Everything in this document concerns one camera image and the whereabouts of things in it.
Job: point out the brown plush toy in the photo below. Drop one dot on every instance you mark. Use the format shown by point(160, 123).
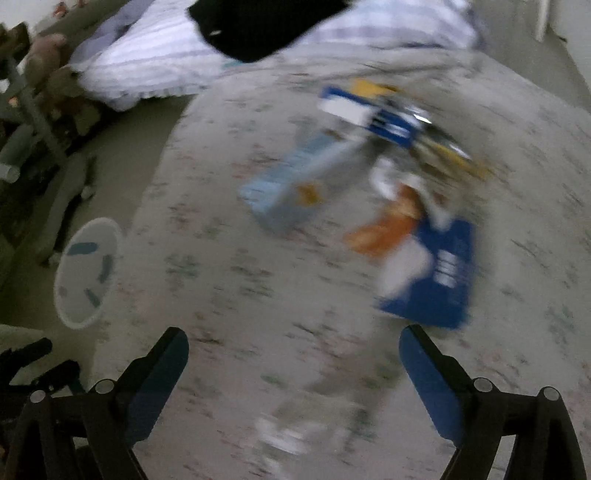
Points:
point(74, 99)

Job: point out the orange snack packet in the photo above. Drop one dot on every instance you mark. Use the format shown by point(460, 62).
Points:
point(388, 228)

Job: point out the grey wheeled stand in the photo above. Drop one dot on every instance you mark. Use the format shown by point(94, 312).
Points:
point(41, 124)

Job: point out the white wrapper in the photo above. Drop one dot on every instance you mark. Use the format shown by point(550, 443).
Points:
point(390, 175)

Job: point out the white round waste bin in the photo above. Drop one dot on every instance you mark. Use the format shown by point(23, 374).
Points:
point(87, 272)

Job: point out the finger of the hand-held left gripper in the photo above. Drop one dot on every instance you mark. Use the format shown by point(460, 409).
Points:
point(27, 350)
point(55, 374)

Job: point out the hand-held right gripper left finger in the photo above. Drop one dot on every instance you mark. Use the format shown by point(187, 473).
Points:
point(154, 383)

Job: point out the purple checked pillow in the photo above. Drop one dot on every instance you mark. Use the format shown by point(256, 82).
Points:
point(157, 64)

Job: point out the white wardrobe door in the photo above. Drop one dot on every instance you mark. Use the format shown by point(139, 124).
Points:
point(545, 18)

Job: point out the dark blue white-label packet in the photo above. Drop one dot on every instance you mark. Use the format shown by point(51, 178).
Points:
point(364, 113)

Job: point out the large dark blue box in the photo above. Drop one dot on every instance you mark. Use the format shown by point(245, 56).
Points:
point(438, 277)

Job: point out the black garment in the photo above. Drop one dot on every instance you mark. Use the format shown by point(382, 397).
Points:
point(258, 25)

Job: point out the lilac duvet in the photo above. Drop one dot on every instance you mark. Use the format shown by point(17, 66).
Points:
point(104, 34)

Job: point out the light blue carton box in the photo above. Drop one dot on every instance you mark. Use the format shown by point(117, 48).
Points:
point(295, 182)

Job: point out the yellow and black packet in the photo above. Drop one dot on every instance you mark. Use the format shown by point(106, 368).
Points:
point(445, 152)

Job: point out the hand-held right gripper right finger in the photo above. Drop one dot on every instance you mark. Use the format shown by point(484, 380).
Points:
point(429, 383)

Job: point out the floral bed sheet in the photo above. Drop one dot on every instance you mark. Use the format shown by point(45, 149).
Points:
point(258, 295)

